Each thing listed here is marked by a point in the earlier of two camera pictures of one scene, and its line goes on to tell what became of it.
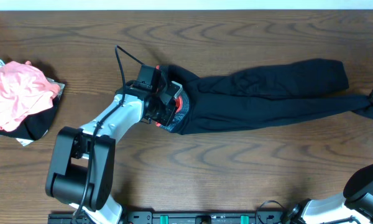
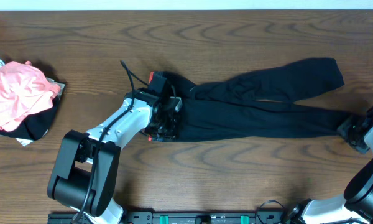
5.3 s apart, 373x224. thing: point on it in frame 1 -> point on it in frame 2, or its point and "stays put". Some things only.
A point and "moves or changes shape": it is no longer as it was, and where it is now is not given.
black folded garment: [33, 127] stays put
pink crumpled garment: [16, 89] stays put
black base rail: [186, 218] stays put
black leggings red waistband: [262, 91] moves or changes shape
